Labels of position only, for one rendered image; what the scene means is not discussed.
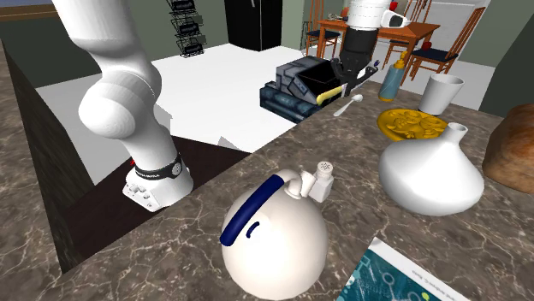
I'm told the blue bottle yellow cap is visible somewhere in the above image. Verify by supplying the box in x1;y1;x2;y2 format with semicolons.
377;51;408;103

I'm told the yellow embossed plate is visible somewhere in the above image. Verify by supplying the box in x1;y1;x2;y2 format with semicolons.
377;108;450;143

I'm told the black wire rack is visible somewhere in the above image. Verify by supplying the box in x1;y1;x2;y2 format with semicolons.
166;0;208;59

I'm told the brown bread loaf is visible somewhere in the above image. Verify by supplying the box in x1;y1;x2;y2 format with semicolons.
481;103;534;195

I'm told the black refrigerator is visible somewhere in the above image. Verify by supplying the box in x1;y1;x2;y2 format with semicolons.
223;0;284;52

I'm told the white spoon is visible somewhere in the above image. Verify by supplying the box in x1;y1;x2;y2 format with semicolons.
332;93;365;118

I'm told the dark robot stand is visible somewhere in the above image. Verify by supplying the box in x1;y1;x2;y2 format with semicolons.
61;135;252;274

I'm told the wooden chair dark seat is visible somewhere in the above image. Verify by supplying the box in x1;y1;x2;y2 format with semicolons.
305;0;342;58
382;0;431;70
405;6;488;82

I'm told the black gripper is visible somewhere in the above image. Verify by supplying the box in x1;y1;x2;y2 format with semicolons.
330;27;379;97

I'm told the white wide-bottomed vase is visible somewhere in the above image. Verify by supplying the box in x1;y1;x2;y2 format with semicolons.
377;122;486;217

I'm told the white salt shaker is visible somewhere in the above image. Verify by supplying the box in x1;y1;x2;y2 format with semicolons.
310;161;335;204

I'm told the white cup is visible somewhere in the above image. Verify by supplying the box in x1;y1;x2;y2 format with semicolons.
418;74;466;117

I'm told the wooden dining table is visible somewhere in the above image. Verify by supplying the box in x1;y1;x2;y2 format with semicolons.
315;0;442;60

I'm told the teal and white book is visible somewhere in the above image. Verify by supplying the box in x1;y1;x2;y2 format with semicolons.
335;236;473;301

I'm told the white round kettle blue handle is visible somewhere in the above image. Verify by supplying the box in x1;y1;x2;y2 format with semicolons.
219;168;330;301

